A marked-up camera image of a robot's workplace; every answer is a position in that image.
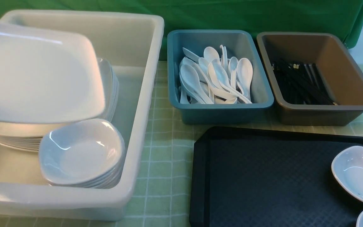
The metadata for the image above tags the teal plastic bin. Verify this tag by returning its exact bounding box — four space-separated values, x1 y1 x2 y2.
167 30 274 125

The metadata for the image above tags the large white plastic tub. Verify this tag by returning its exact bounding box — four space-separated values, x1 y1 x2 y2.
0 9 164 221

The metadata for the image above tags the black plastic serving tray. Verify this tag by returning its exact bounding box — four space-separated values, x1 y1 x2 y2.
189 126 363 227

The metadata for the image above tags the green backdrop cloth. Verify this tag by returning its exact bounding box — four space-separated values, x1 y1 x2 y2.
0 0 363 48

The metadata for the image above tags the stack of white square plates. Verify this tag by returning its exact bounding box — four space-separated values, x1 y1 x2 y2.
0 58 119 140

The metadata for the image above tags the pile of black chopsticks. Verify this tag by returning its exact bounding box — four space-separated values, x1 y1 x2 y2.
271 58 338 105

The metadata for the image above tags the large white square plate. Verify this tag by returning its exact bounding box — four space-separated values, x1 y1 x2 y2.
0 22 106 124

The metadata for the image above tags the green checkered tablecloth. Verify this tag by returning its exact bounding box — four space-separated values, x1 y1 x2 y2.
0 62 363 227

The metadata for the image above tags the brown plastic bin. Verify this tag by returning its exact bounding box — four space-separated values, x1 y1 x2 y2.
256 32 363 125

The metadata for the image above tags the stack of white bowls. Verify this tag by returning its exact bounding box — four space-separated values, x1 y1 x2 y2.
38 118 126 189

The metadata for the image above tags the pile of white spoons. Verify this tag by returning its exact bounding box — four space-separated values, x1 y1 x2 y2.
178 45 254 104

